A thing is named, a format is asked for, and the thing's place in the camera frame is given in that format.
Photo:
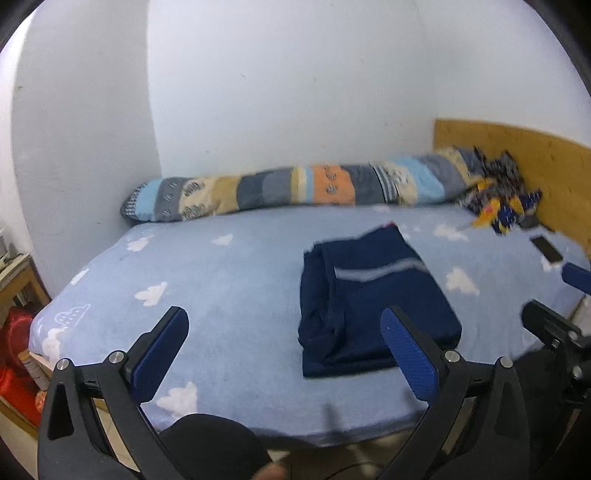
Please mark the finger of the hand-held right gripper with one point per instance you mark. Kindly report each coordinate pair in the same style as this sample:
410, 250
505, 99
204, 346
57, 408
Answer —
577, 276

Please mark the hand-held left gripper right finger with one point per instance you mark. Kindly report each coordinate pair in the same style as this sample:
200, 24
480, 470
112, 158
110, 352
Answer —
411, 355

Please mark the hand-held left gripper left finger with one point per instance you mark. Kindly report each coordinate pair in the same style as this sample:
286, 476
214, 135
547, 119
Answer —
159, 360

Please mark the navy blue shirt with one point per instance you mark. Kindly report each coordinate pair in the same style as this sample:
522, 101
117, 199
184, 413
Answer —
378, 304

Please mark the black smartphone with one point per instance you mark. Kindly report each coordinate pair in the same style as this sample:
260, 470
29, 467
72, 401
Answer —
547, 249

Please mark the dark grey speckled object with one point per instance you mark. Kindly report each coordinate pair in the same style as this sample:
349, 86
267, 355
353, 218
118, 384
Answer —
530, 222

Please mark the navy star-print cloth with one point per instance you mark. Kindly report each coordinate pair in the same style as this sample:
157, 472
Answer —
508, 212

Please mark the person's leg in black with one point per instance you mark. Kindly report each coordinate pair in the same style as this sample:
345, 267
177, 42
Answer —
207, 443

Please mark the light blue bed blanket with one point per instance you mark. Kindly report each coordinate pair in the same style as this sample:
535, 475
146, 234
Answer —
207, 258

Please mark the dark floral cloth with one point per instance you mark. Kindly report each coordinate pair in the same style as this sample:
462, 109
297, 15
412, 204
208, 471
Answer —
503, 173

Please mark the wooden headboard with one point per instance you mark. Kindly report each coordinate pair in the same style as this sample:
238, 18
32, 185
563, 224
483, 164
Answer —
531, 157

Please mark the red bag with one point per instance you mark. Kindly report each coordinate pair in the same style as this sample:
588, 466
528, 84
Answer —
16, 337

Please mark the wooden side table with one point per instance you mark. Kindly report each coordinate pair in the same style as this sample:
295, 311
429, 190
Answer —
27, 277

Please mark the rolled patchwork blanket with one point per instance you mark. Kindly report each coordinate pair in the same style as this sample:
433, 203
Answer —
277, 189

